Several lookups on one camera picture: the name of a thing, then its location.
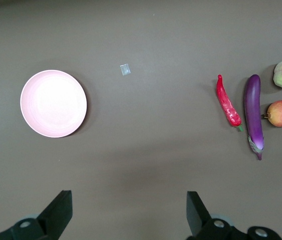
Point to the red chili pepper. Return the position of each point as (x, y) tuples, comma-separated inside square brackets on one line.
[(227, 105)]

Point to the small clear tape piece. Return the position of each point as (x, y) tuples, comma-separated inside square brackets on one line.
[(125, 69)]

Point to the purple eggplant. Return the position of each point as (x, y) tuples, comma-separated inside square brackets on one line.
[(253, 107)]

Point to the brown table cover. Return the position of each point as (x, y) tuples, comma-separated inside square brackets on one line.
[(140, 37)]

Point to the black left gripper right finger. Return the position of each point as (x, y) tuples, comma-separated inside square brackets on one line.
[(201, 225)]

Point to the pink round plate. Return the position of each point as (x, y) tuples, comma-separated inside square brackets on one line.
[(53, 103)]

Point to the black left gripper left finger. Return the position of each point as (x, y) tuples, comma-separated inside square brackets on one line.
[(53, 220)]

